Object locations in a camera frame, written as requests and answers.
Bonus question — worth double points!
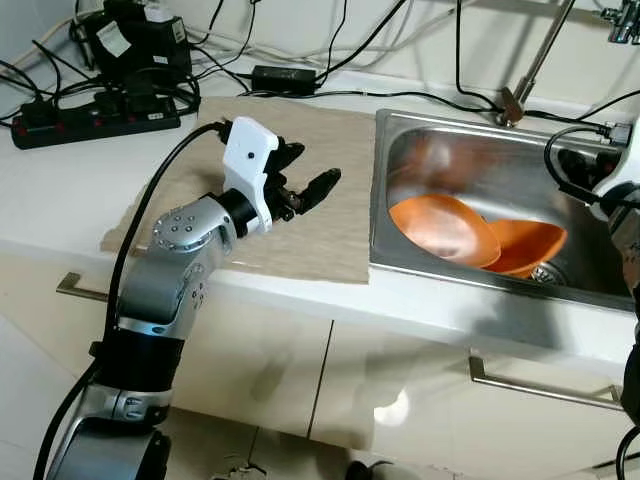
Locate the steel faucet pipe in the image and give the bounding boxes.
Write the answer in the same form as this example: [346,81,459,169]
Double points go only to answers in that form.
[499,0,578,127]

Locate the orange plastic bowl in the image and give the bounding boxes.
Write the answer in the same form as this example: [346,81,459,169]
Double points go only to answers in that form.
[478,217,569,280]
[387,194,503,270]

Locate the black power strip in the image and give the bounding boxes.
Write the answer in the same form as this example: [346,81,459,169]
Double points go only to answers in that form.
[11,93,183,152]

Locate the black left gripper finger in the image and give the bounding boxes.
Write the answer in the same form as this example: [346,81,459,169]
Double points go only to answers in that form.
[293,167,343,214]
[268,140,307,174]

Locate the beige woven mat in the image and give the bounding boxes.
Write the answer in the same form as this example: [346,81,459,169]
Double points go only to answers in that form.
[100,94,380,287]

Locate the sink drain strainer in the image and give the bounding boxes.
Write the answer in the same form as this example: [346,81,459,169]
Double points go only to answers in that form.
[528,261,567,288]

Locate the cream cabinet door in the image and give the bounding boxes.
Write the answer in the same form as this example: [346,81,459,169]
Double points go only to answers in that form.
[0,250,336,441]
[310,310,640,476]

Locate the black power adapter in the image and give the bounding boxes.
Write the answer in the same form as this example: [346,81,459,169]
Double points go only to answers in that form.
[249,64,321,97]

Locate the stainless steel sink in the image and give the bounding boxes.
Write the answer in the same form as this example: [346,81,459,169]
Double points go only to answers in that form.
[367,107,640,313]

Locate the black charger box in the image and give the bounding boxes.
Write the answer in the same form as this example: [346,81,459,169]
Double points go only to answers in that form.
[73,0,194,88]

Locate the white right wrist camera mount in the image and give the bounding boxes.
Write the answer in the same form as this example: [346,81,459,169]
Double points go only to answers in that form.
[597,118,640,198]

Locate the chrome water valve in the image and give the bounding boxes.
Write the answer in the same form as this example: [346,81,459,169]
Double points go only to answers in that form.
[602,0,640,44]

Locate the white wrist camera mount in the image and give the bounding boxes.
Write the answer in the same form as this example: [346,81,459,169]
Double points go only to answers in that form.
[219,117,282,237]
[597,118,640,198]

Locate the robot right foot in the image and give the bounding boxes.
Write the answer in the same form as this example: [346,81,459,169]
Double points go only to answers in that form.
[343,459,398,480]

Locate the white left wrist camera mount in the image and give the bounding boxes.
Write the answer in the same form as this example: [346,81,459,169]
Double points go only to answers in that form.
[219,117,282,237]

